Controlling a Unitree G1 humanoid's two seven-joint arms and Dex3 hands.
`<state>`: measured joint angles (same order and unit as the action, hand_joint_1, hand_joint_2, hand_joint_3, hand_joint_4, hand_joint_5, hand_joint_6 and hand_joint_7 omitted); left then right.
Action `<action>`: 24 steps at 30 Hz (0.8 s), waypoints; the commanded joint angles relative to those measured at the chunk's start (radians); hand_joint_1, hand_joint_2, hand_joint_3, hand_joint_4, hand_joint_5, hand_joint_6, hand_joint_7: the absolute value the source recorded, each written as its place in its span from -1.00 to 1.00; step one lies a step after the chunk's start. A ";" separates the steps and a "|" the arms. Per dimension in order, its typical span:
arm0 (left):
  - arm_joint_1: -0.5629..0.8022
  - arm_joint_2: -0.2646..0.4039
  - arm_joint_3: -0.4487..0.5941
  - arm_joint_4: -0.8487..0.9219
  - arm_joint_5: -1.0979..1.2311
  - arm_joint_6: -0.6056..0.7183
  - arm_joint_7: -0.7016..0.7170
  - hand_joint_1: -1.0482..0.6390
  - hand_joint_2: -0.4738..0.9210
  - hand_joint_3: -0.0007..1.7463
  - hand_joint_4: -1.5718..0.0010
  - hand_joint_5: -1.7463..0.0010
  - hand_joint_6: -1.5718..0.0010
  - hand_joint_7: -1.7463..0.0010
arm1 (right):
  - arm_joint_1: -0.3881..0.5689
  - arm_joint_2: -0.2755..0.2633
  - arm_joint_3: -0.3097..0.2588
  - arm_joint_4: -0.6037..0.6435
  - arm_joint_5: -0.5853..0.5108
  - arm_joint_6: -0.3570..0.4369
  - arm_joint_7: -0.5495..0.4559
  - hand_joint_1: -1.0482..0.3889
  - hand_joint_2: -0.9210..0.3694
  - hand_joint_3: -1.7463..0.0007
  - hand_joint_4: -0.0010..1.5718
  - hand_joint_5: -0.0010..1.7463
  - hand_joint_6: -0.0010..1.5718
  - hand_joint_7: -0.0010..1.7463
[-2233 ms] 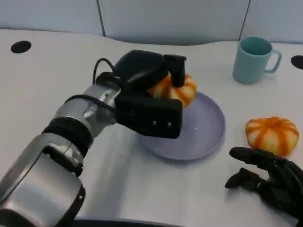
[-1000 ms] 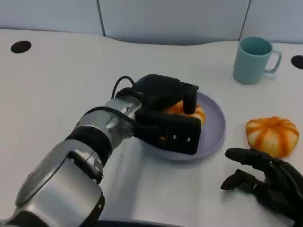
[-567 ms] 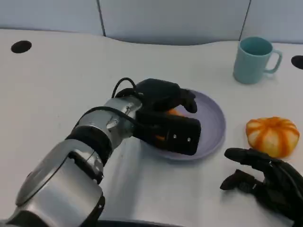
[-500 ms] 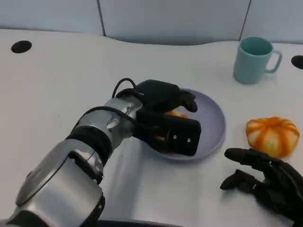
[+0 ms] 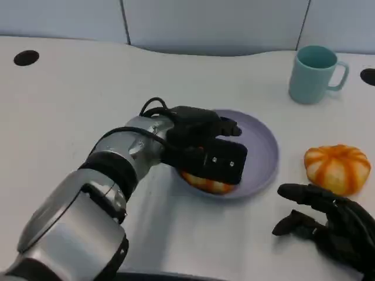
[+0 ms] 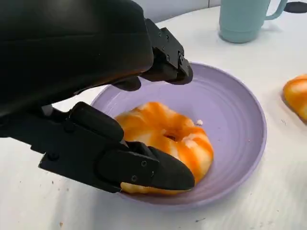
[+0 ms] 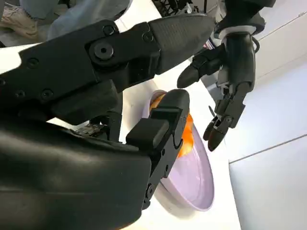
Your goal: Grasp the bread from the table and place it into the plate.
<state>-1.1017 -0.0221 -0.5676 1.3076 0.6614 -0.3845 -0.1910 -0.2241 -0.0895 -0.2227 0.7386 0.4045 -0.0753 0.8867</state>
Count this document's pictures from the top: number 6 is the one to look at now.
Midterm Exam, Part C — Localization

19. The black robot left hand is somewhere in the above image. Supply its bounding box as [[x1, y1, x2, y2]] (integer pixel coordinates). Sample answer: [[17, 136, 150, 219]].
[[0, 0, 195, 194]]

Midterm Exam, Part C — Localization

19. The orange white toy bread roll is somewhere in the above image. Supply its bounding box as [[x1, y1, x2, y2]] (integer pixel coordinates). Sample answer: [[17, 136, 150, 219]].
[[115, 102, 214, 196], [282, 73, 307, 125]]

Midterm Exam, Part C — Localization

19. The pale blue desk partition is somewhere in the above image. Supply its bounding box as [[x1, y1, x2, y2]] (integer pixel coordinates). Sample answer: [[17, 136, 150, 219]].
[[140, 0, 223, 24]]

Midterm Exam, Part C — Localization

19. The lilac plate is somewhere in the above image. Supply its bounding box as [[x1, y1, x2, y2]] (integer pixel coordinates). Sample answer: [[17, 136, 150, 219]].
[[90, 62, 268, 213]]

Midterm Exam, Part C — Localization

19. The pale green mug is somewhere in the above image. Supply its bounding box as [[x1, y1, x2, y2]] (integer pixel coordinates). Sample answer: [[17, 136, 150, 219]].
[[218, 0, 288, 44]]

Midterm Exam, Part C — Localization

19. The black table cable grommet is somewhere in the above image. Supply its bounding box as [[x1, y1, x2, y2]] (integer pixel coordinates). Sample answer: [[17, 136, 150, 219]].
[[285, 0, 307, 14]]

